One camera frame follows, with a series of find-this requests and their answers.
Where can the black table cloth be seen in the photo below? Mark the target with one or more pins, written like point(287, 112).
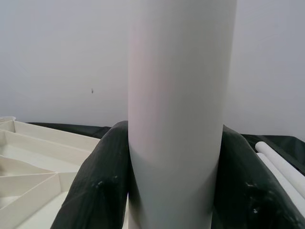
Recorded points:
point(281, 143)

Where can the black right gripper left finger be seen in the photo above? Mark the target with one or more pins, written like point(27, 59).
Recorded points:
point(95, 190)

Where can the white tapered plastic table leg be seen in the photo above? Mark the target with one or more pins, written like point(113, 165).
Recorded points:
point(278, 156)
point(176, 107)
point(281, 175)

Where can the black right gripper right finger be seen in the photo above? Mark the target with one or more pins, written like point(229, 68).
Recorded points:
point(247, 190)

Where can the white plastic table top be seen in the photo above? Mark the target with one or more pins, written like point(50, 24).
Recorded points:
point(35, 167)

